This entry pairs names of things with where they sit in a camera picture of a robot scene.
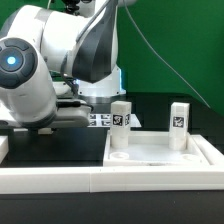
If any white square tabletop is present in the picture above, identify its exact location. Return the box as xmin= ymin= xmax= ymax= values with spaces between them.
xmin=103 ymin=131 xmax=209 ymax=166

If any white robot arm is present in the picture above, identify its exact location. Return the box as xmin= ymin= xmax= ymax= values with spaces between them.
xmin=0 ymin=0 xmax=137 ymax=129

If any white U-shaped obstacle fence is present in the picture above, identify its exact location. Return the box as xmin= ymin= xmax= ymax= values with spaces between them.
xmin=0 ymin=135 xmax=224 ymax=194

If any white marker base plate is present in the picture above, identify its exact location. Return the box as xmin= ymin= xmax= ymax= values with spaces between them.
xmin=90 ymin=114 xmax=141 ymax=128

